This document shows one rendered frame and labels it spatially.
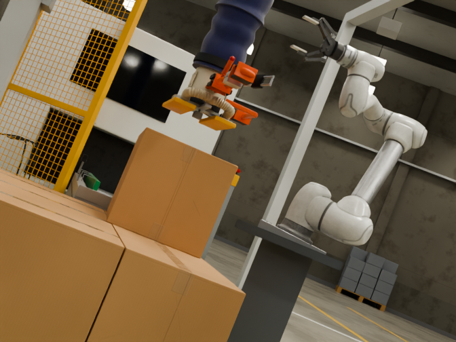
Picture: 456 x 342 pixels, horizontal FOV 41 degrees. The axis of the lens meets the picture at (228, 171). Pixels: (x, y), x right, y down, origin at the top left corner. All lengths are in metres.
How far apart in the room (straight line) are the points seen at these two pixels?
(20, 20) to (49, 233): 2.19
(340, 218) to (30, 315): 1.52
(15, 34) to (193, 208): 1.80
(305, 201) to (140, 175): 0.86
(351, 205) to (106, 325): 1.42
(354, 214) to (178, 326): 1.23
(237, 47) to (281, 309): 1.19
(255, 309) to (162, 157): 0.87
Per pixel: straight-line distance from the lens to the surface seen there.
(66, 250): 1.79
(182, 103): 2.56
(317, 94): 6.38
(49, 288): 1.81
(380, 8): 6.08
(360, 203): 2.87
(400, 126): 3.12
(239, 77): 2.14
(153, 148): 2.40
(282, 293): 2.82
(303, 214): 2.86
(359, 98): 2.63
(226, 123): 2.59
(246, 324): 2.85
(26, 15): 3.80
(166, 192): 2.40
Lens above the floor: 0.74
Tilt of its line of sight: 4 degrees up
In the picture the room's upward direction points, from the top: 23 degrees clockwise
